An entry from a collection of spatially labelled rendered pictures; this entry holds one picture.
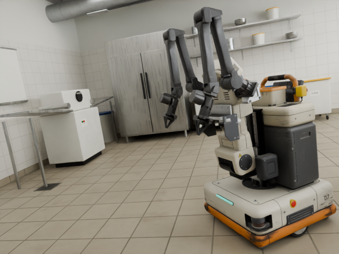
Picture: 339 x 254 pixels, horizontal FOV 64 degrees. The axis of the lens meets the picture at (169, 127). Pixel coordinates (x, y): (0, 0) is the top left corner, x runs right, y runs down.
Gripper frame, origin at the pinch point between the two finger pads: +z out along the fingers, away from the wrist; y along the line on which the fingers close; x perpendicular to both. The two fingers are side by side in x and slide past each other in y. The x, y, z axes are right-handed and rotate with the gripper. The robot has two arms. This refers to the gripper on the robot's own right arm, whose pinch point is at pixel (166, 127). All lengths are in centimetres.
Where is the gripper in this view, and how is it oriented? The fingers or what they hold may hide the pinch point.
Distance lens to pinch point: 182.9
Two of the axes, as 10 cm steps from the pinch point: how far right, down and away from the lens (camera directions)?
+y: 4.0, 0.9, -9.1
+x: 8.7, 2.8, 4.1
